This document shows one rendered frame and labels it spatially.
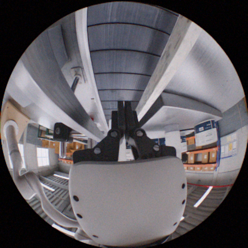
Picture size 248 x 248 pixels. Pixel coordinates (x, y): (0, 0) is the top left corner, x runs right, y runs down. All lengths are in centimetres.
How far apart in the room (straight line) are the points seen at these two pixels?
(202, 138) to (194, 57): 48
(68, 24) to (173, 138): 51
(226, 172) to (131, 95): 493
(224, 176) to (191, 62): 496
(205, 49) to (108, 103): 27
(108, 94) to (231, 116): 452
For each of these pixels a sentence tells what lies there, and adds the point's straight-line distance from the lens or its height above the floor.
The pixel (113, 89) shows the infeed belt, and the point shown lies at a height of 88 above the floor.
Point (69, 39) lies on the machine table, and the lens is 17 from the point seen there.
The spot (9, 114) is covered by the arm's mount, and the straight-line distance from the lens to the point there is 64.
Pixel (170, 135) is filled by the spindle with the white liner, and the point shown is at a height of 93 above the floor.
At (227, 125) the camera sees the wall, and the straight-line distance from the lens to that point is 451.
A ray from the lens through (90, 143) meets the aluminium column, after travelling 50.
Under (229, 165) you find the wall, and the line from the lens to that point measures 480.
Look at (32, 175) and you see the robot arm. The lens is 51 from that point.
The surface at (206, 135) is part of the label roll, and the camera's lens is 59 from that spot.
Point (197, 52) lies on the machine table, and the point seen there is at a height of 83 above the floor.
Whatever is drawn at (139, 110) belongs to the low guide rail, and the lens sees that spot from 16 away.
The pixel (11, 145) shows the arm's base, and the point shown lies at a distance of 59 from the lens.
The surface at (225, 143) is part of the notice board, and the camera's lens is 445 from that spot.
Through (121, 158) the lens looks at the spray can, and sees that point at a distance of 25.
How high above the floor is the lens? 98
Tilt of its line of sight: 16 degrees down
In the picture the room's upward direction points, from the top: 178 degrees clockwise
